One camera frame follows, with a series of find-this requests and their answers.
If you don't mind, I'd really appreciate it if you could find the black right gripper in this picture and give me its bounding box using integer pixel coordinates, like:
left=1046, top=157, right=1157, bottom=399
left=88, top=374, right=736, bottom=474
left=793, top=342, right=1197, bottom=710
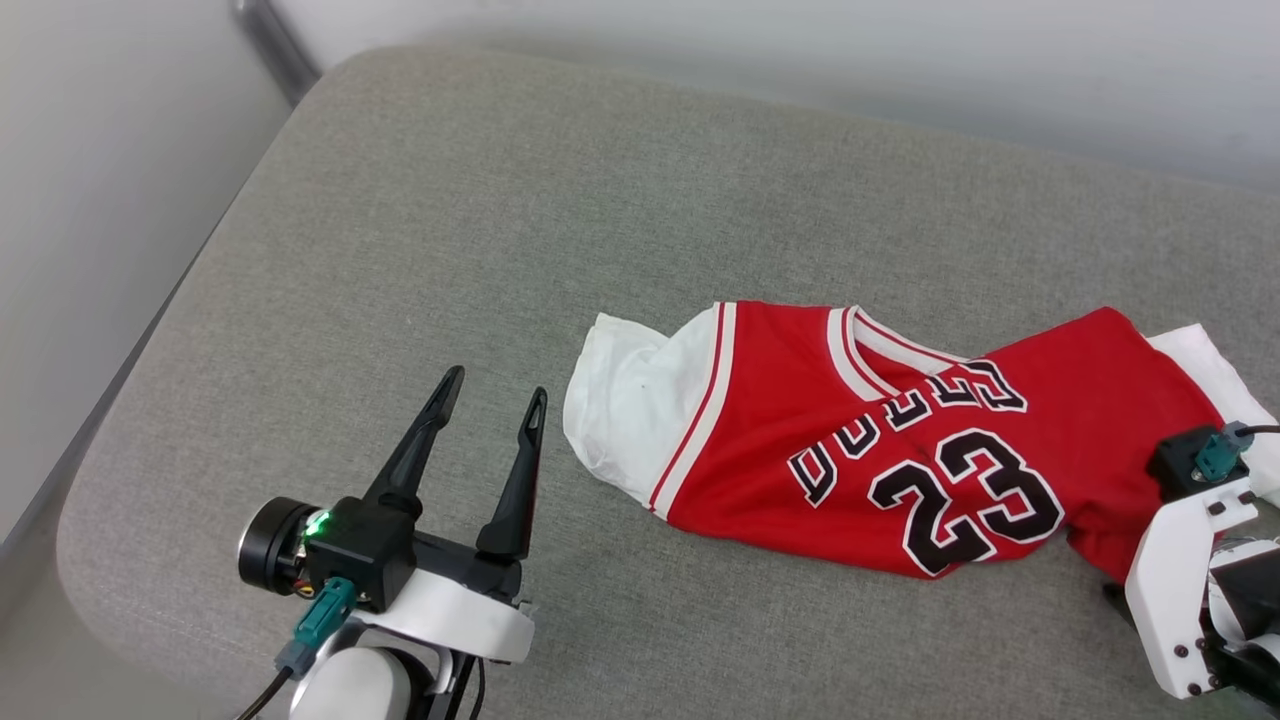
left=1200, top=540, right=1280, bottom=713

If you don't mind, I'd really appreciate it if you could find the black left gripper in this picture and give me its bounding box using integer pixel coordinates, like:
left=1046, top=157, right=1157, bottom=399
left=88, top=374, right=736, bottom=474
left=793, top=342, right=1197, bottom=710
left=238, top=366, right=548, bottom=604

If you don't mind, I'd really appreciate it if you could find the red number 23 basketball jersey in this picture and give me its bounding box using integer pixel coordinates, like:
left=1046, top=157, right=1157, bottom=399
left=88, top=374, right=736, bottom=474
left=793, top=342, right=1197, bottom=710
left=563, top=300, right=1280, bottom=583

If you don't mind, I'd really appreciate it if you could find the teal right camera cable connector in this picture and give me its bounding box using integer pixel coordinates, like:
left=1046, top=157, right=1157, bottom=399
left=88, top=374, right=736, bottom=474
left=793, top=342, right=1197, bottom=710
left=1193, top=421, right=1257, bottom=482

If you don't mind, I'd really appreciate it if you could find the teal camera cable connector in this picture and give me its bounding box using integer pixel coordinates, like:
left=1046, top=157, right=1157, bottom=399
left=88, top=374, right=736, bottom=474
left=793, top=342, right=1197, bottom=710
left=1193, top=421, right=1257, bottom=482
left=275, top=577, right=359, bottom=681

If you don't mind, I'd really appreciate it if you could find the teal left camera cable connector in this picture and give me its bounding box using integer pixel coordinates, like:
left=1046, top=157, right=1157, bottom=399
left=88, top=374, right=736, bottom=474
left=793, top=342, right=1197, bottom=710
left=275, top=577, right=359, bottom=681

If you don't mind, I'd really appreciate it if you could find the thin black left gripper cable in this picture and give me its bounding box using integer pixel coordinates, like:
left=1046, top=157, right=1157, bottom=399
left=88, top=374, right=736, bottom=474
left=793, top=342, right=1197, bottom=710
left=440, top=650, right=487, bottom=720

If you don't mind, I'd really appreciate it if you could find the thin black left camera cable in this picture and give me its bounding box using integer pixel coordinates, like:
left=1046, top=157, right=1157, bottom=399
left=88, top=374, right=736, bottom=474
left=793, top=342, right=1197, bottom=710
left=235, top=668, right=296, bottom=720

